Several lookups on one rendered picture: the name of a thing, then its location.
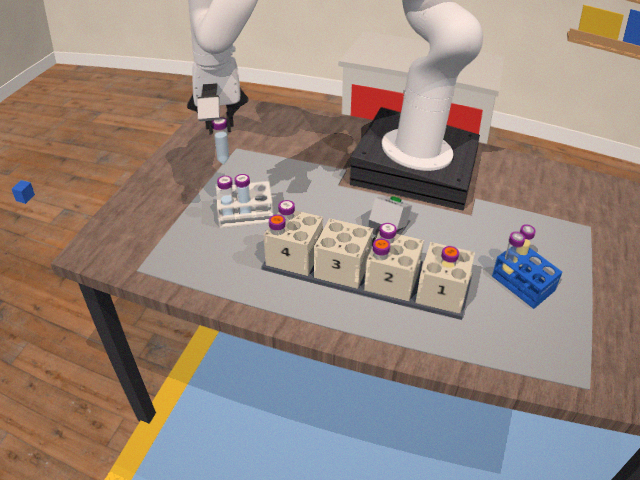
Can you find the white tube rack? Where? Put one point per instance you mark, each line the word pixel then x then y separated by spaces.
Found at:
pixel 257 216

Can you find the blue sample rack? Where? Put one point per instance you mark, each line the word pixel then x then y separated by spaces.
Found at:
pixel 541 291

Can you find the grey flat mat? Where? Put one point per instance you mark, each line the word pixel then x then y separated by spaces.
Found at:
pixel 552 342

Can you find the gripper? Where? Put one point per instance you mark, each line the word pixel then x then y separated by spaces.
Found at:
pixel 227 84

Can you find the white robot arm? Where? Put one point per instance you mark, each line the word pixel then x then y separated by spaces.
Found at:
pixel 455 37

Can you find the purple-capped clear tube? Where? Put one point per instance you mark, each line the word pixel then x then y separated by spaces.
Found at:
pixel 388 232
pixel 287 209

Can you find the beige bucket adapter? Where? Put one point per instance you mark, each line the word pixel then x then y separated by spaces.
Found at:
pixel 395 276
pixel 444 290
pixel 341 252
pixel 294 250

